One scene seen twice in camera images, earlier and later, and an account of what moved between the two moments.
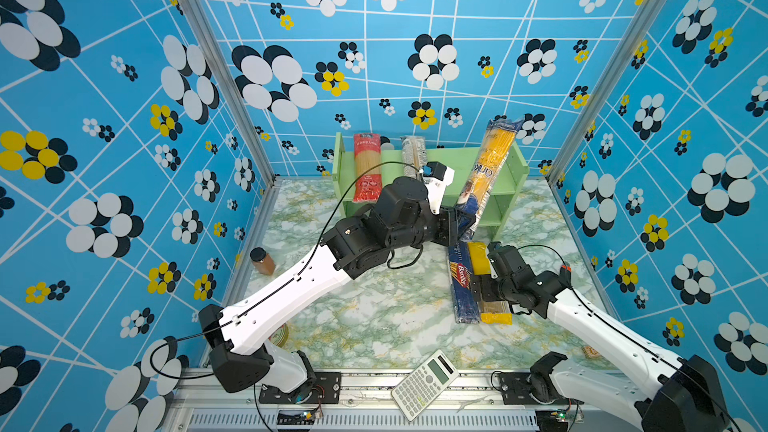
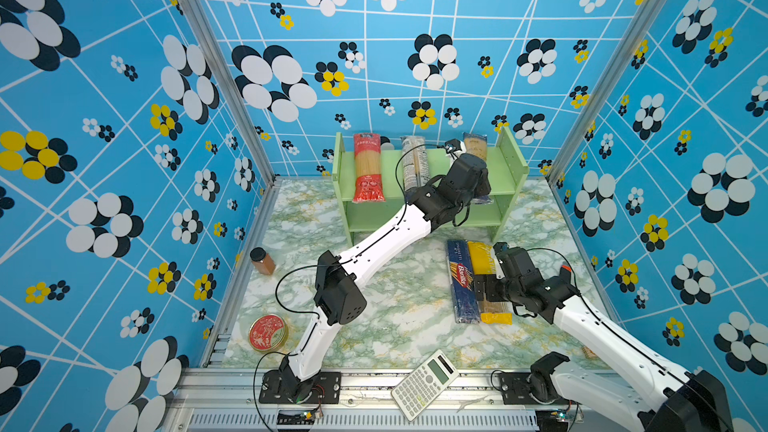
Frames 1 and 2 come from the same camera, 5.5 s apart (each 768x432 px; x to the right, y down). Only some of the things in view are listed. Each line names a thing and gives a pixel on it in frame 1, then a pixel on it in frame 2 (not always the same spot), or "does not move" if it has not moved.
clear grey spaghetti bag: (414, 154) does not move
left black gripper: (448, 225) -> (481, 183)
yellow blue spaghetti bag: (494, 152) -> (476, 146)
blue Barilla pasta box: (465, 301) does not move
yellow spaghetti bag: (491, 312) does not move
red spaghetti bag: (367, 177) does not move
